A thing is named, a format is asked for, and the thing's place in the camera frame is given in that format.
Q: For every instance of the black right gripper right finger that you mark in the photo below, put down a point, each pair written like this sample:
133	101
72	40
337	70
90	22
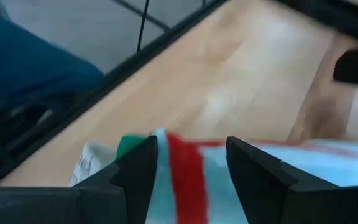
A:
275	193

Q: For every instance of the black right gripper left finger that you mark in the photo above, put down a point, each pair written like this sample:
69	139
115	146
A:
135	186

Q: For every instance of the dinosaur print towel green back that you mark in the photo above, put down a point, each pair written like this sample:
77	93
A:
185	186

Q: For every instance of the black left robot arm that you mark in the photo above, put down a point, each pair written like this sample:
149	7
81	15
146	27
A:
337	15

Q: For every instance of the person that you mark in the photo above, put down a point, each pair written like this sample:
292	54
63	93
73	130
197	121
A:
26	62

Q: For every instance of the black aluminium table frame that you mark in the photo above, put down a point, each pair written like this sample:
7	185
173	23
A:
120	67

